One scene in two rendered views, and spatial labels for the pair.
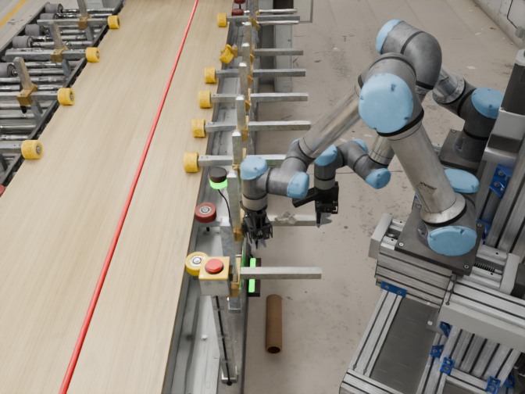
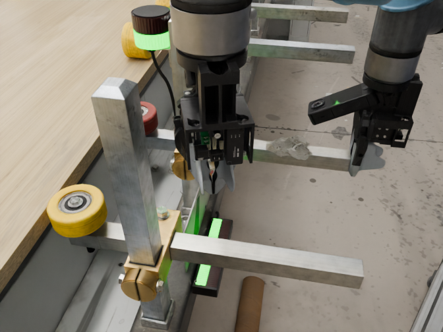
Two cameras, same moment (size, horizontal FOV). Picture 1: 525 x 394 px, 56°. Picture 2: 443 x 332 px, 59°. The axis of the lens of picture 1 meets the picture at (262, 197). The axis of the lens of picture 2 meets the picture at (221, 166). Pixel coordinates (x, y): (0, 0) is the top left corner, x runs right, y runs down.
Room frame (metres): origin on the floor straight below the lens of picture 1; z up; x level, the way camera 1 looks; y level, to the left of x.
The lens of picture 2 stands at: (0.72, -0.04, 1.31)
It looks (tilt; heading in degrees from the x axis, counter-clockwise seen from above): 40 degrees down; 8
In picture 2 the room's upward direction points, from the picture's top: straight up
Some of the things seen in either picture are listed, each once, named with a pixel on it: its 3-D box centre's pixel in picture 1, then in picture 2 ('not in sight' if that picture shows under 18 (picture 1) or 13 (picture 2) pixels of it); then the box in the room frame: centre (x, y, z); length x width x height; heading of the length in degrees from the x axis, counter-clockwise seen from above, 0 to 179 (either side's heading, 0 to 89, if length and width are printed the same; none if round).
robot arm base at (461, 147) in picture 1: (476, 139); not in sight; (1.47, -0.80, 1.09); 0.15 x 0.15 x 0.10
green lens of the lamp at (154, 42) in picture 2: (219, 180); (153, 35); (1.30, 0.15, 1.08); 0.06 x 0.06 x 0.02
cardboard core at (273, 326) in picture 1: (273, 323); (248, 319); (1.43, -0.03, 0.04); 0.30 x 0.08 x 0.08; 177
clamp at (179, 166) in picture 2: (236, 224); (192, 148); (1.32, 0.10, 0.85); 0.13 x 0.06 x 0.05; 177
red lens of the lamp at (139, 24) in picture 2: (218, 174); (151, 18); (1.30, 0.15, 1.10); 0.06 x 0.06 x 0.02
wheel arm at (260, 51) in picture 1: (270, 51); not in sight; (2.58, -0.08, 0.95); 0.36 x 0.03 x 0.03; 87
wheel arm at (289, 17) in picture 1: (260, 17); not in sight; (3.09, -0.03, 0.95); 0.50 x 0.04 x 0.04; 87
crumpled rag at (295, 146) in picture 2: (285, 215); (289, 142); (1.33, -0.08, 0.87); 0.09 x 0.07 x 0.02; 87
